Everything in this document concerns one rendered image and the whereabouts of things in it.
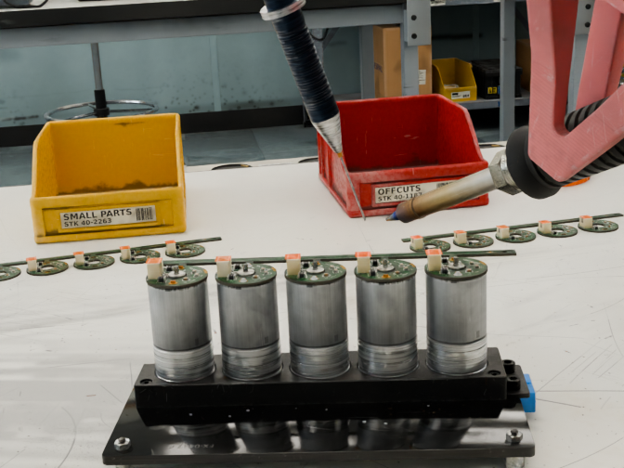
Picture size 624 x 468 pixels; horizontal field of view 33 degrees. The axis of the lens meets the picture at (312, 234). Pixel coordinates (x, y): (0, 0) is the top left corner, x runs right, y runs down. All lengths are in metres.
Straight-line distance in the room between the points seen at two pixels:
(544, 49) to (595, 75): 0.03
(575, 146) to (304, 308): 0.14
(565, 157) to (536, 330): 0.21
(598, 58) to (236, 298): 0.17
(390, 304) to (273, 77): 4.46
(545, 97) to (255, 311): 0.15
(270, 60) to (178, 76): 0.42
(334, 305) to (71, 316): 0.20
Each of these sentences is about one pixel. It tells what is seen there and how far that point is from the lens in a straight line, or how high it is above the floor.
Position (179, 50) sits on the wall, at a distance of 4.82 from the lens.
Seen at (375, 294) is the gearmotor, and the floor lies 0.81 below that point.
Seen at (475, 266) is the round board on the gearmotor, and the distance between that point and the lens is 0.42.
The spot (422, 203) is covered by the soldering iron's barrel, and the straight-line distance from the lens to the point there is 0.38.
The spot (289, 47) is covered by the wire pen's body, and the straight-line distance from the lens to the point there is 0.37.
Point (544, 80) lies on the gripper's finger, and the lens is 0.32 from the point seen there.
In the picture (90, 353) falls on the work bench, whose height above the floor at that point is 0.75.
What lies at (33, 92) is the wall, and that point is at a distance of 4.87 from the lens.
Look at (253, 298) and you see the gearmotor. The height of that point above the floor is 0.81.
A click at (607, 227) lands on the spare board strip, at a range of 0.68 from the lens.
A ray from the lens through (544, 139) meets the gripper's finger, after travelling 0.33.
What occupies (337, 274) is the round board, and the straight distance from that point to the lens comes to 0.42.
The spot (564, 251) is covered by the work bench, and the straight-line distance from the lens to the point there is 0.64.
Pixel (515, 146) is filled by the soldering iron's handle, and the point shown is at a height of 0.88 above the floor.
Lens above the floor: 0.95
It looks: 17 degrees down
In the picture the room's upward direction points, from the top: 3 degrees counter-clockwise
